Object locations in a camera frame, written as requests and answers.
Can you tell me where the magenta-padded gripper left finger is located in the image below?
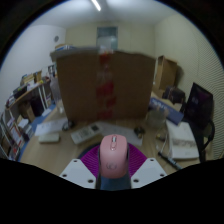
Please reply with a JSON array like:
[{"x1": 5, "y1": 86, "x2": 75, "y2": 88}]
[{"x1": 59, "y1": 146, "x2": 101, "y2": 190}]

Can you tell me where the pink computer mouse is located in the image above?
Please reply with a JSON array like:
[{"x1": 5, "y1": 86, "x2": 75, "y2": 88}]
[{"x1": 98, "y1": 133, "x2": 130, "y2": 180}]

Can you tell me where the clear plastic cup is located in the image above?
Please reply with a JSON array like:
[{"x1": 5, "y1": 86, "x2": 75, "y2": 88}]
[{"x1": 147, "y1": 107, "x2": 168, "y2": 129}]

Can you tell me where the ceiling light tube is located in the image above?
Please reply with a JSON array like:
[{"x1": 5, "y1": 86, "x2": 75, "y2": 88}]
[{"x1": 91, "y1": 0, "x2": 102, "y2": 12}]

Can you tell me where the open brown cardboard box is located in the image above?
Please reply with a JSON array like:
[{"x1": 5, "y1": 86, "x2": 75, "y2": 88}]
[{"x1": 153, "y1": 55, "x2": 179, "y2": 92}]

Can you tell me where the white book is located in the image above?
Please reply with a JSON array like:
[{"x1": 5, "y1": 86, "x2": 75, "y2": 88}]
[{"x1": 165, "y1": 119, "x2": 200, "y2": 161}]

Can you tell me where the white paper sheet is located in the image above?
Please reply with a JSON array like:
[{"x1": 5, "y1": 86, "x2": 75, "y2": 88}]
[{"x1": 34, "y1": 117, "x2": 69, "y2": 137}]

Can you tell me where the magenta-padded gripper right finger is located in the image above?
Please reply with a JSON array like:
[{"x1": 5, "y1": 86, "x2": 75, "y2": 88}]
[{"x1": 128, "y1": 143, "x2": 168, "y2": 185}]

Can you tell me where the black office chair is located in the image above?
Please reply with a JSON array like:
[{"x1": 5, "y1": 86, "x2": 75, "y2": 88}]
[{"x1": 191, "y1": 118, "x2": 217, "y2": 163}]

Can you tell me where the black monitor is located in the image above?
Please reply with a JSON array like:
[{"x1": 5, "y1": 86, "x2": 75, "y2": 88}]
[{"x1": 184, "y1": 82, "x2": 214, "y2": 129}]

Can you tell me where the white remote control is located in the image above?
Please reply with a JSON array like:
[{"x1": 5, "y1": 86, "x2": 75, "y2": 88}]
[{"x1": 70, "y1": 123, "x2": 102, "y2": 146}]

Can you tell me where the door with window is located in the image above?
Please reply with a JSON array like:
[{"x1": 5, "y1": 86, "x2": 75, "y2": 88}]
[{"x1": 96, "y1": 26, "x2": 119, "y2": 51}]

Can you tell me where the large brown cardboard box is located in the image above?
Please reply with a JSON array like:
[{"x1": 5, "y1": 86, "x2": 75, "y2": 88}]
[{"x1": 49, "y1": 46, "x2": 157, "y2": 122}]

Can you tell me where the black pen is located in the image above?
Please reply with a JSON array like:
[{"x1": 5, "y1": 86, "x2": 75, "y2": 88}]
[{"x1": 157, "y1": 151, "x2": 183, "y2": 171}]

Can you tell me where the grey paper sheet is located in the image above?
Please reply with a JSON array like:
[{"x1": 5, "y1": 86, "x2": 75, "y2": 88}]
[{"x1": 95, "y1": 120, "x2": 145, "y2": 147}]

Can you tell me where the blue flat box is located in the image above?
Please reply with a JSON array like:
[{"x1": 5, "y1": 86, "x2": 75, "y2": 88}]
[{"x1": 148, "y1": 96, "x2": 185, "y2": 126}]

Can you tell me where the small black clip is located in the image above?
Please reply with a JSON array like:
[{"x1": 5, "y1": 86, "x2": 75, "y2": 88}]
[
  {"x1": 133, "y1": 125, "x2": 146, "y2": 138},
  {"x1": 62, "y1": 119, "x2": 76, "y2": 132}
]

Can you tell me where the clear glass jar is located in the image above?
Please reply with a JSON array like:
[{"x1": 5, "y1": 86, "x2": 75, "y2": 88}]
[{"x1": 49, "y1": 78, "x2": 63, "y2": 104}]

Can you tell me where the wooden side desk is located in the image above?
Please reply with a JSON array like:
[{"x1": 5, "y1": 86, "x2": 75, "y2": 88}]
[{"x1": 5, "y1": 76, "x2": 54, "y2": 123}]

